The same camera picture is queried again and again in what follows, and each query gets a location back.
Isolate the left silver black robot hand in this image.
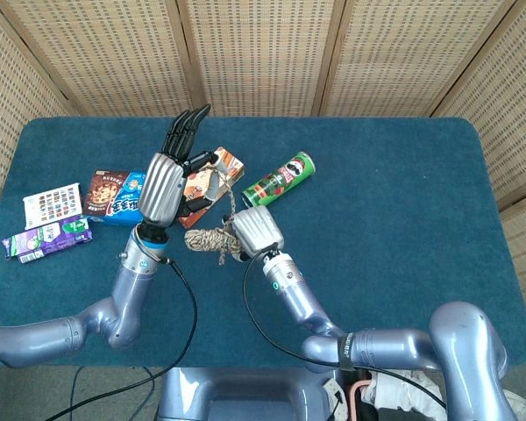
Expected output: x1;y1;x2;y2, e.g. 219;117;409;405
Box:
136;103;227;232

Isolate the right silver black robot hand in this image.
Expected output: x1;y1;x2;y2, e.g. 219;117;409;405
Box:
221;206;285;263

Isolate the speckled beige rope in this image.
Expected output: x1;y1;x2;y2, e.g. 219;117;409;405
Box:
183;165;245;267

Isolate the green Pringles can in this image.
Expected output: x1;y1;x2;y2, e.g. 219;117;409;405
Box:
241;151;316;215

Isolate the blue and brown cookie box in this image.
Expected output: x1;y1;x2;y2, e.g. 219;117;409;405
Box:
82;169;146;228

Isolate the orange biscuit stick box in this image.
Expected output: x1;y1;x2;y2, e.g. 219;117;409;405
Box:
177;146;245;230

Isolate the white box with coloured squares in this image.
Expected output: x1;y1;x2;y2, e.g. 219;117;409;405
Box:
22;182;83;231

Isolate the blue carpet table cover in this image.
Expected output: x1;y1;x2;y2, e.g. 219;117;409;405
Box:
0;116;526;368

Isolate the purple drink carton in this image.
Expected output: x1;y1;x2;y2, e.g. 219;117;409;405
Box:
1;214;94;265

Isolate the blue-grey robot torso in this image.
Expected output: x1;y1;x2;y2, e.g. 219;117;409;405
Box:
156;367;347;421

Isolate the woven bamboo folding screen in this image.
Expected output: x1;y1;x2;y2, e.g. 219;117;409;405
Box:
0;0;526;346

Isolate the orange curved tube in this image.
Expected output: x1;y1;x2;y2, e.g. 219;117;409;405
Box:
348;379;372;421

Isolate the white crumpled cloth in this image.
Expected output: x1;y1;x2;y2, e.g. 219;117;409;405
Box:
361;367;448;421

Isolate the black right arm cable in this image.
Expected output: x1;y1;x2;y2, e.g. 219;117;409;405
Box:
242;249;448;409

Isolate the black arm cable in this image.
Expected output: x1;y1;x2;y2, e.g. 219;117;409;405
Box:
46;256;199;421
242;249;448;409

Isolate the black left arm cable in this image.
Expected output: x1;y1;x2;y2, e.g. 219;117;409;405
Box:
46;256;199;421

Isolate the black velcro strap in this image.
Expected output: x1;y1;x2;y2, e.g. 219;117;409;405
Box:
336;332;356;372

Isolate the thin dark floor cable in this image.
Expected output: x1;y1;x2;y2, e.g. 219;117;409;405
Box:
68;367;87;416

